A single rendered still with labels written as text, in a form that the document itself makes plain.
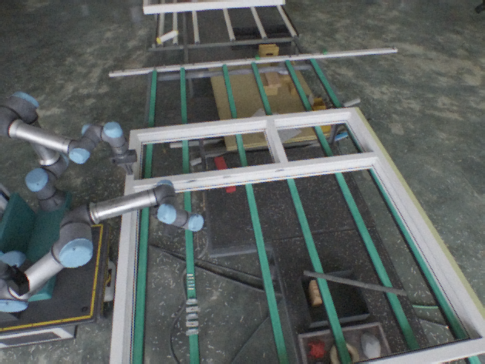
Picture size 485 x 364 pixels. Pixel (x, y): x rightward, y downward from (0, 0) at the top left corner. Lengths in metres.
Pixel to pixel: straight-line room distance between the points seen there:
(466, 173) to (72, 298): 3.42
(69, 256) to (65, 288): 0.95
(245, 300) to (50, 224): 1.33
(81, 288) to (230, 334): 0.99
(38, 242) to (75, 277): 0.40
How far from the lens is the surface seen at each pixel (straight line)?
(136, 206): 1.43
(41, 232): 2.09
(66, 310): 2.26
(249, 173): 1.75
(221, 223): 1.96
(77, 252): 1.38
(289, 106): 2.70
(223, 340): 2.30
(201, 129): 2.04
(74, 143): 1.62
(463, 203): 3.38
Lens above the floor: 2.23
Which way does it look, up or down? 50 degrees down
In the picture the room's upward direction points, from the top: straight up
